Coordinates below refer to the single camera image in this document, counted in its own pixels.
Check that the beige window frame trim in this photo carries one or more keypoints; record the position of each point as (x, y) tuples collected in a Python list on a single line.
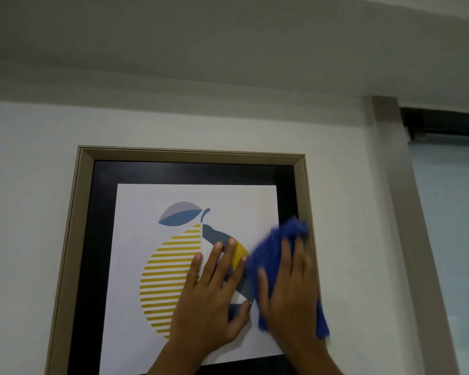
[(410, 230)]

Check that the black roller blind housing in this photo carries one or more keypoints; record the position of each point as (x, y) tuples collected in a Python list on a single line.
[(441, 121)]

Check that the person's right hand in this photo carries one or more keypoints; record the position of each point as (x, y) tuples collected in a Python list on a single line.
[(293, 300)]

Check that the person's left middle finger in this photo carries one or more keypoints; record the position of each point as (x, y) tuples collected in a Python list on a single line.
[(227, 261)]

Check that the person's right thumb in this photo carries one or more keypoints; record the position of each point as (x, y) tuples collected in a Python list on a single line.
[(263, 287)]

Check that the person's left thumb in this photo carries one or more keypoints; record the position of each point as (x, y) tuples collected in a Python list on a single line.
[(239, 318)]

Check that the blue microfiber cloth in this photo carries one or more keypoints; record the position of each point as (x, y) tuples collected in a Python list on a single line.
[(269, 249)]

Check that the person's left forearm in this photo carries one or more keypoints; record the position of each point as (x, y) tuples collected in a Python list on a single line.
[(176, 361)]

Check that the person's left little finger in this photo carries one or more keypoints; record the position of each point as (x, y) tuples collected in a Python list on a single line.
[(191, 275)]

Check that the framed lemon art print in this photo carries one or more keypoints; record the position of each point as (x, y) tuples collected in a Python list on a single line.
[(140, 214)]

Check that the person's left hand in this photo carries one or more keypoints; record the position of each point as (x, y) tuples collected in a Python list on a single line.
[(203, 312)]

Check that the person's right forearm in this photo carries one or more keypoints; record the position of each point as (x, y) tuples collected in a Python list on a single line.
[(316, 361)]

